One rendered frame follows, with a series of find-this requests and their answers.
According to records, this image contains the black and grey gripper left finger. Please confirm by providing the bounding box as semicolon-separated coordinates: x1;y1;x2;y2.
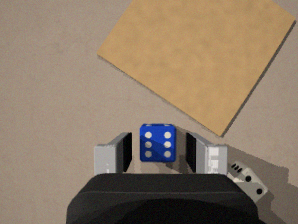
94;132;132;176

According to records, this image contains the white die with black pips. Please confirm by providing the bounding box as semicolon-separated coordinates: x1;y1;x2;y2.
227;161;268;203

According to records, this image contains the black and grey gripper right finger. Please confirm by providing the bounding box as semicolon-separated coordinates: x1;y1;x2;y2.
186;132;228;176

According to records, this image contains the tan square mat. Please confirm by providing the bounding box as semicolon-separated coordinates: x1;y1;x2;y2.
96;0;296;136

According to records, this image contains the blue die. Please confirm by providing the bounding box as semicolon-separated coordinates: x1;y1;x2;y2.
140;124;176;162

